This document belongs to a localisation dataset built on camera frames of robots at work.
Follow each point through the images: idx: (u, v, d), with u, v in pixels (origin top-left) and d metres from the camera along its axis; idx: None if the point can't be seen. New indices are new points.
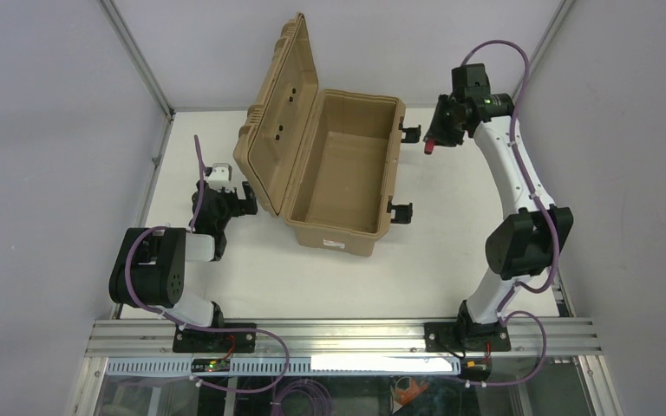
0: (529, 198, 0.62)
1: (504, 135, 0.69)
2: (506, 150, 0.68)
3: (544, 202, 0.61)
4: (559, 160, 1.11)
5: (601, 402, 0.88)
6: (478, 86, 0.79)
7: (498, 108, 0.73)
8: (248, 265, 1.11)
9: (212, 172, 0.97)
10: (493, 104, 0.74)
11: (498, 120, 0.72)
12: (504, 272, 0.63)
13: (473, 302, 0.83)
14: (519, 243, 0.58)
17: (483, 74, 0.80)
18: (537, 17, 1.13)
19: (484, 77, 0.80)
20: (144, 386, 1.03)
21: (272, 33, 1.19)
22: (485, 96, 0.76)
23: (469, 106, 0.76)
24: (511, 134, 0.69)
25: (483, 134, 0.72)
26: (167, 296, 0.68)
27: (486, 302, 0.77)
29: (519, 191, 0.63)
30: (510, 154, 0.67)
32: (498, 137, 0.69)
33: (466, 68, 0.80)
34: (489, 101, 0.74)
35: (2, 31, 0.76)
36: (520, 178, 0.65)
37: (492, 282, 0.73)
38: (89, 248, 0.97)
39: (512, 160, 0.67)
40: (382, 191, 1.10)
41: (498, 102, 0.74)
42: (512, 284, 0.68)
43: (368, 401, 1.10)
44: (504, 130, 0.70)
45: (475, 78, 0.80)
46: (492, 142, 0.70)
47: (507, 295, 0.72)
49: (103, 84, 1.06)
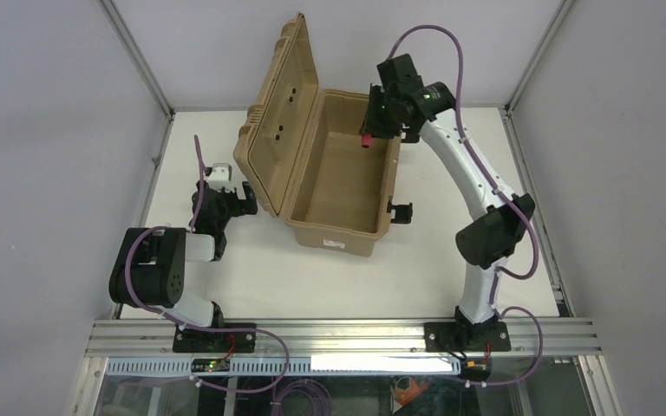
0: (493, 195, 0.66)
1: (453, 133, 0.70)
2: (459, 146, 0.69)
3: (506, 195, 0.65)
4: (559, 160, 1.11)
5: (601, 402, 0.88)
6: (408, 79, 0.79)
7: (439, 101, 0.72)
8: (248, 265, 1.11)
9: (212, 172, 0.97)
10: (433, 97, 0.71)
11: (443, 115, 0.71)
12: (482, 263, 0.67)
13: (466, 305, 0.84)
14: (492, 238, 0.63)
17: (412, 68, 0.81)
18: (538, 17, 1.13)
19: (412, 70, 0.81)
20: (144, 386, 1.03)
21: (271, 33, 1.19)
22: (421, 90, 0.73)
23: (408, 103, 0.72)
24: (459, 130, 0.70)
25: (431, 133, 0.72)
26: (167, 296, 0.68)
27: (477, 299, 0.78)
29: (482, 189, 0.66)
30: (463, 151, 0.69)
32: (447, 134, 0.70)
33: (395, 62, 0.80)
34: (428, 97, 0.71)
35: (2, 31, 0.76)
36: (480, 176, 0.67)
37: (475, 276, 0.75)
38: (89, 248, 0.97)
39: (466, 159, 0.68)
40: (382, 191, 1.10)
41: (437, 95, 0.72)
42: (493, 271, 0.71)
43: (368, 402, 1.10)
44: (451, 126, 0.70)
45: (405, 73, 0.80)
46: (443, 141, 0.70)
47: (493, 283, 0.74)
49: (103, 85, 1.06)
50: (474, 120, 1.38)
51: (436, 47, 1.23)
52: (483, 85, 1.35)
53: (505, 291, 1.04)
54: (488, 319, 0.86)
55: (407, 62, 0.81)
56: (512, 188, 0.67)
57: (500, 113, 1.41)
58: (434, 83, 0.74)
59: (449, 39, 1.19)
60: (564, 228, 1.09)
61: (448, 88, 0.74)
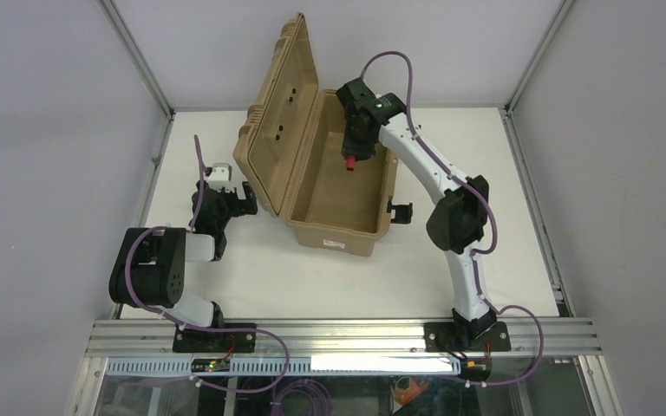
0: (448, 180, 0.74)
1: (406, 132, 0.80)
2: (412, 143, 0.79)
3: (460, 178, 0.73)
4: (559, 160, 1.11)
5: (601, 402, 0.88)
6: (363, 95, 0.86)
7: (390, 107, 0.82)
8: (248, 265, 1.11)
9: (212, 172, 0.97)
10: (383, 105, 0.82)
11: (395, 120, 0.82)
12: (453, 246, 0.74)
13: (459, 304, 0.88)
14: (455, 219, 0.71)
17: (364, 87, 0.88)
18: (538, 17, 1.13)
19: (365, 88, 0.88)
20: (144, 386, 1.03)
21: (271, 34, 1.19)
22: (375, 100, 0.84)
23: (365, 113, 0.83)
24: (410, 128, 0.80)
25: (388, 137, 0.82)
26: (168, 296, 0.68)
27: (466, 290, 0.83)
29: (438, 176, 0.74)
30: (416, 146, 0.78)
32: (401, 134, 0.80)
33: (348, 86, 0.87)
34: (381, 106, 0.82)
35: (1, 31, 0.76)
36: (434, 165, 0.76)
37: (457, 268, 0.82)
38: (89, 248, 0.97)
39: (420, 151, 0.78)
40: (383, 191, 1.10)
41: (388, 103, 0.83)
42: (470, 256, 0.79)
43: (368, 401, 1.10)
44: (403, 127, 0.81)
45: (358, 91, 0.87)
46: (398, 139, 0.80)
47: (474, 269, 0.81)
49: (103, 84, 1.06)
50: (474, 120, 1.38)
51: (407, 60, 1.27)
52: (482, 85, 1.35)
53: (505, 291, 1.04)
54: (486, 315, 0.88)
55: (359, 83, 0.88)
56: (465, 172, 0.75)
57: (500, 113, 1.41)
58: (386, 94, 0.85)
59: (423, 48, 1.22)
60: (564, 228, 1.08)
61: (399, 97, 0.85)
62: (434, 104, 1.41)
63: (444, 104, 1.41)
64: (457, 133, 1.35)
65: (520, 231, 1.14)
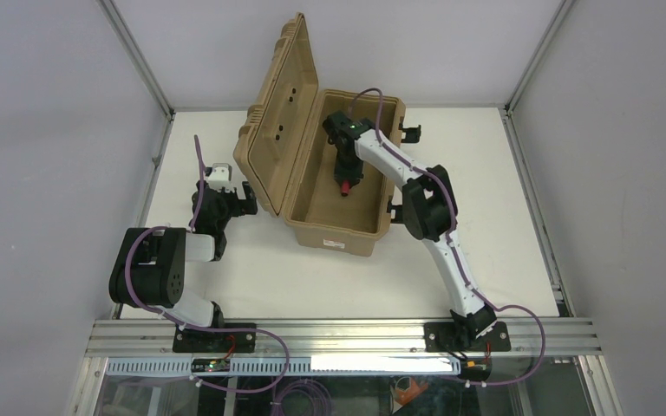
0: (410, 172, 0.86)
1: (374, 142, 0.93)
2: (380, 150, 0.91)
3: (421, 168, 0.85)
4: (559, 159, 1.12)
5: (602, 403, 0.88)
6: (341, 120, 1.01)
7: (362, 126, 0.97)
8: (247, 265, 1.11)
9: (212, 172, 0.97)
10: (356, 126, 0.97)
11: (366, 134, 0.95)
12: (426, 233, 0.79)
13: (454, 303, 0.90)
14: (420, 206, 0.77)
17: (345, 116, 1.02)
18: (538, 17, 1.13)
19: (342, 115, 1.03)
20: (143, 386, 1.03)
21: (271, 34, 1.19)
22: (349, 124, 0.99)
23: (343, 136, 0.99)
24: (378, 139, 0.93)
25: (362, 148, 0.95)
26: (168, 296, 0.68)
27: (453, 282, 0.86)
29: (401, 169, 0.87)
30: (383, 151, 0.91)
32: (371, 145, 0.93)
33: (329, 117, 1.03)
34: (355, 126, 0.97)
35: (0, 30, 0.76)
36: (398, 162, 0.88)
37: (441, 261, 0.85)
38: (89, 248, 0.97)
39: (385, 154, 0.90)
40: (383, 191, 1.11)
41: (361, 124, 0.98)
42: (447, 243, 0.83)
43: (368, 402, 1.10)
44: (373, 139, 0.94)
45: (340, 120, 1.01)
46: (369, 149, 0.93)
47: (456, 257, 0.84)
49: (102, 84, 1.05)
50: (474, 120, 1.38)
51: (407, 60, 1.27)
52: (483, 85, 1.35)
53: (505, 291, 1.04)
54: (482, 312, 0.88)
55: (339, 113, 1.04)
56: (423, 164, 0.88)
57: (500, 113, 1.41)
58: (360, 120, 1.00)
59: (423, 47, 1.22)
60: (564, 228, 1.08)
61: (370, 119, 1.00)
62: (434, 104, 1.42)
63: (443, 104, 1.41)
64: (457, 133, 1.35)
65: (520, 231, 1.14)
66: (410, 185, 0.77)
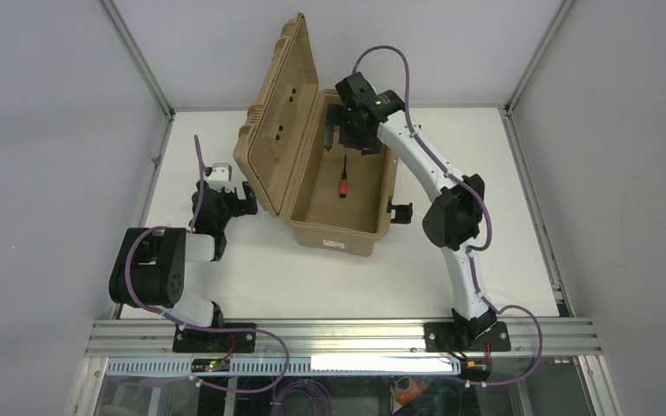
0: (445, 178, 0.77)
1: (404, 129, 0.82)
2: (411, 140, 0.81)
3: (457, 177, 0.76)
4: (559, 159, 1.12)
5: (601, 402, 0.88)
6: (362, 91, 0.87)
7: (390, 105, 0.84)
8: (247, 264, 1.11)
9: (212, 172, 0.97)
10: (383, 103, 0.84)
11: (394, 116, 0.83)
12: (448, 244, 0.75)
13: (459, 304, 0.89)
14: (451, 219, 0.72)
17: (365, 82, 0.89)
18: (538, 18, 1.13)
19: (364, 84, 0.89)
20: (144, 386, 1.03)
21: (271, 34, 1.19)
22: (374, 97, 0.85)
23: (364, 109, 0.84)
24: (409, 126, 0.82)
25: (387, 133, 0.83)
26: (168, 296, 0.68)
27: (464, 289, 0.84)
29: (435, 174, 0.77)
30: (414, 144, 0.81)
32: (400, 132, 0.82)
33: (348, 80, 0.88)
34: (380, 103, 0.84)
35: (2, 31, 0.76)
36: (431, 163, 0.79)
37: (455, 268, 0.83)
38: (89, 248, 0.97)
39: (416, 147, 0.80)
40: (383, 191, 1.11)
41: (388, 100, 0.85)
42: (466, 253, 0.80)
43: (368, 402, 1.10)
44: (402, 125, 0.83)
45: (358, 86, 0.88)
46: (397, 138, 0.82)
47: (471, 267, 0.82)
49: (102, 83, 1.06)
50: (474, 120, 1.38)
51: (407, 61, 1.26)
52: (483, 86, 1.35)
53: (505, 291, 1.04)
54: (485, 314, 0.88)
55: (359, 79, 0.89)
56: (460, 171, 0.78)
57: (500, 113, 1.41)
58: (386, 92, 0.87)
59: (423, 47, 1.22)
60: (565, 228, 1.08)
61: (398, 94, 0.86)
62: (434, 104, 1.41)
63: (443, 104, 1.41)
64: (458, 133, 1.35)
65: (520, 231, 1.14)
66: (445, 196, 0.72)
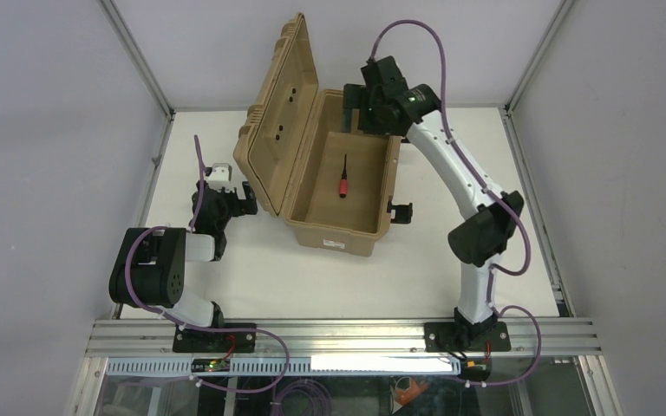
0: (482, 194, 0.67)
1: (440, 133, 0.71)
2: (447, 147, 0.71)
3: (496, 194, 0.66)
4: (559, 160, 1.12)
5: (601, 402, 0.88)
6: (392, 80, 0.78)
7: (424, 103, 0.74)
8: (247, 264, 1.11)
9: (212, 172, 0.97)
10: (418, 98, 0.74)
11: (429, 117, 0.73)
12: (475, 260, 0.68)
13: (464, 306, 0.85)
14: (484, 236, 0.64)
17: (397, 71, 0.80)
18: (538, 18, 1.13)
19: (397, 73, 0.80)
20: (144, 386, 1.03)
21: (271, 34, 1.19)
22: (407, 93, 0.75)
23: (393, 105, 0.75)
24: (445, 131, 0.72)
25: (419, 136, 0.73)
26: (168, 296, 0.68)
27: (474, 297, 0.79)
29: (471, 189, 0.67)
30: (451, 152, 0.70)
32: (434, 136, 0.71)
33: (379, 66, 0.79)
34: (412, 100, 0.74)
35: (2, 31, 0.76)
36: (469, 174, 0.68)
37: (471, 276, 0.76)
38: (89, 248, 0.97)
39: (453, 156, 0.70)
40: (382, 191, 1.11)
41: (421, 97, 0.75)
42: (488, 268, 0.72)
43: (368, 402, 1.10)
44: (439, 128, 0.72)
45: (389, 74, 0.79)
46: (431, 143, 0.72)
47: (490, 279, 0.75)
49: (102, 84, 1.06)
50: (474, 120, 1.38)
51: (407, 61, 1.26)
52: (482, 86, 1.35)
53: (505, 292, 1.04)
54: (487, 318, 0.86)
55: (391, 66, 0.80)
56: (500, 187, 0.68)
57: (500, 113, 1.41)
58: (419, 87, 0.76)
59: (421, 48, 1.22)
60: (565, 228, 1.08)
61: (433, 89, 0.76)
62: None
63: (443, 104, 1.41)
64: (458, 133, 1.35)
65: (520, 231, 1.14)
66: (481, 215, 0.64)
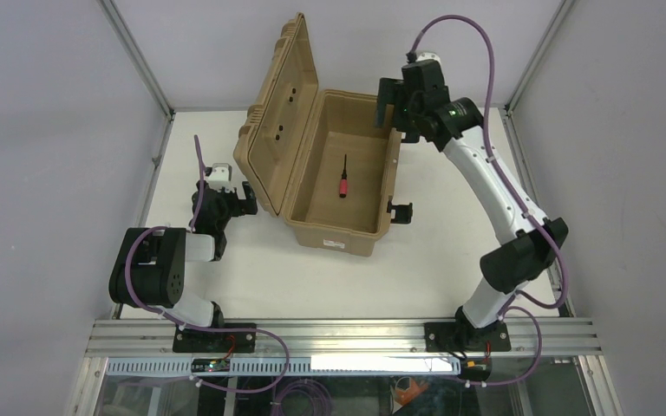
0: (522, 218, 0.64)
1: (480, 151, 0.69)
2: (487, 166, 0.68)
3: (537, 219, 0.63)
4: (560, 159, 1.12)
5: (601, 402, 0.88)
6: (434, 88, 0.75)
7: (466, 119, 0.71)
8: (247, 264, 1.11)
9: (212, 172, 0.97)
10: (460, 113, 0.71)
11: (469, 133, 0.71)
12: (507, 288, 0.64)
13: (471, 311, 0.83)
14: (522, 265, 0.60)
17: (440, 75, 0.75)
18: (538, 18, 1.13)
19: (439, 78, 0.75)
20: (144, 386, 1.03)
21: (272, 34, 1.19)
22: (448, 106, 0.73)
23: (434, 119, 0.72)
24: (486, 149, 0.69)
25: (458, 152, 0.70)
26: (167, 296, 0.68)
27: (487, 308, 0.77)
29: (512, 211, 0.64)
30: (492, 171, 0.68)
32: (475, 153, 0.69)
33: (422, 71, 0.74)
34: (454, 113, 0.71)
35: (2, 31, 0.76)
36: (509, 197, 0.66)
37: (490, 293, 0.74)
38: (89, 248, 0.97)
39: (493, 176, 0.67)
40: (382, 191, 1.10)
41: (463, 111, 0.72)
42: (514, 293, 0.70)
43: (368, 402, 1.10)
44: (479, 146, 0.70)
45: (431, 81, 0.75)
46: (471, 160, 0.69)
47: (510, 298, 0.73)
49: (102, 84, 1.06)
50: None
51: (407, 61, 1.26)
52: (483, 86, 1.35)
53: None
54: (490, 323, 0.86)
55: (434, 69, 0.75)
56: (542, 213, 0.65)
57: (500, 113, 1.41)
58: (461, 99, 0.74)
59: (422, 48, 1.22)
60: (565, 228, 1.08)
61: (474, 103, 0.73)
62: None
63: None
64: None
65: None
66: (519, 240, 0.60)
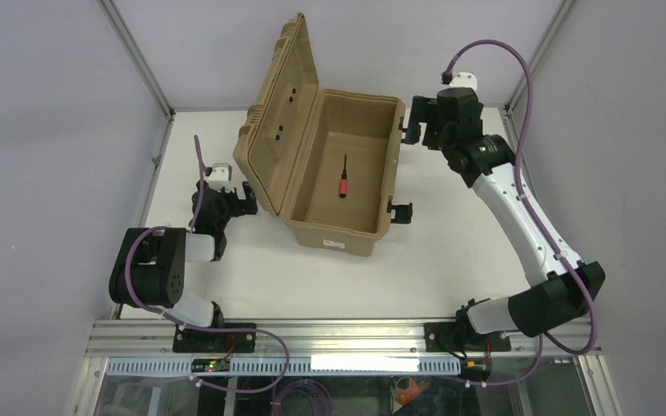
0: (554, 259, 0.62)
1: (511, 189, 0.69)
2: (518, 204, 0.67)
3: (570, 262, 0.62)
4: (559, 159, 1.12)
5: (601, 402, 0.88)
6: (468, 120, 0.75)
7: (495, 156, 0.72)
8: (247, 264, 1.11)
9: (212, 172, 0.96)
10: (489, 150, 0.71)
11: (499, 170, 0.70)
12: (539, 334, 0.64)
13: (479, 321, 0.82)
14: (553, 310, 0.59)
17: (476, 108, 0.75)
18: (538, 18, 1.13)
19: (476, 111, 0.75)
20: (144, 386, 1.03)
21: (272, 34, 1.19)
22: (479, 141, 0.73)
23: (463, 153, 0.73)
24: (517, 186, 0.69)
25: (487, 189, 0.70)
26: (167, 296, 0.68)
27: (495, 323, 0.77)
29: (542, 251, 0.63)
30: (522, 209, 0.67)
32: (505, 191, 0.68)
33: (460, 103, 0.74)
34: (484, 150, 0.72)
35: (1, 30, 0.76)
36: (540, 237, 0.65)
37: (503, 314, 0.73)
38: (89, 247, 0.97)
39: (524, 215, 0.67)
40: (382, 191, 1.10)
41: (493, 148, 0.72)
42: None
43: (368, 402, 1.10)
44: (509, 184, 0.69)
45: (466, 114, 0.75)
46: (500, 198, 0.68)
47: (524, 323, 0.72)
49: (102, 84, 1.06)
50: None
51: (408, 61, 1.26)
52: (482, 86, 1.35)
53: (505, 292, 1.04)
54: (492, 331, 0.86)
55: (473, 102, 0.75)
56: (576, 255, 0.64)
57: (500, 113, 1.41)
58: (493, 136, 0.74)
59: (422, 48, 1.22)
60: (564, 227, 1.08)
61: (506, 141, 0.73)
62: None
63: None
64: None
65: None
66: (551, 284, 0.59)
